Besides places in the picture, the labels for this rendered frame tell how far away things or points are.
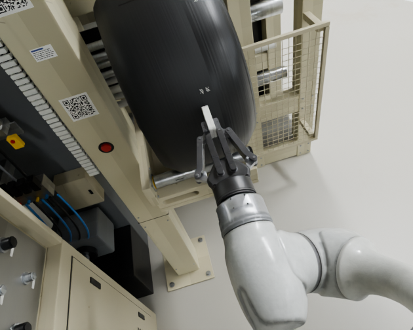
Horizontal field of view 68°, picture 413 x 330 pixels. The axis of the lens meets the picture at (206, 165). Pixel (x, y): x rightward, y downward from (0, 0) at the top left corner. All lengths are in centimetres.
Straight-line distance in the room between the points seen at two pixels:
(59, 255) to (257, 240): 70
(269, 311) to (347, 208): 156
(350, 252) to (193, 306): 132
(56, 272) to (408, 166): 198
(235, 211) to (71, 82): 54
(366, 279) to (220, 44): 51
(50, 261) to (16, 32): 63
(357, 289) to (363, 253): 6
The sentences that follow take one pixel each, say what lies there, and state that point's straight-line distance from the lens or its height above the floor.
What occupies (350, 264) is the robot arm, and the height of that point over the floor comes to 118.
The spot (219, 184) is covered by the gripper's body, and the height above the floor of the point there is 123.
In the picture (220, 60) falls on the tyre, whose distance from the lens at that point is 69.
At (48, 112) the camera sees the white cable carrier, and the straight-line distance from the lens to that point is 93.
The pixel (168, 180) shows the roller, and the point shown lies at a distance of 101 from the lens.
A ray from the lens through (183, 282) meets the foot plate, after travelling 182.
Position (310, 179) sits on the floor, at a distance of 208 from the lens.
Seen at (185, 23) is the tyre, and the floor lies 139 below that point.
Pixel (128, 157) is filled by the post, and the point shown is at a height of 99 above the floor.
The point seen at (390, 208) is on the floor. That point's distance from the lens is 204.
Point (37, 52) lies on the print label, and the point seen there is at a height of 139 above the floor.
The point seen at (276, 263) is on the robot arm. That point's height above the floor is 123.
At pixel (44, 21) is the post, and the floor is 144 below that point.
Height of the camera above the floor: 167
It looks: 49 degrees down
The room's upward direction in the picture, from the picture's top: 18 degrees counter-clockwise
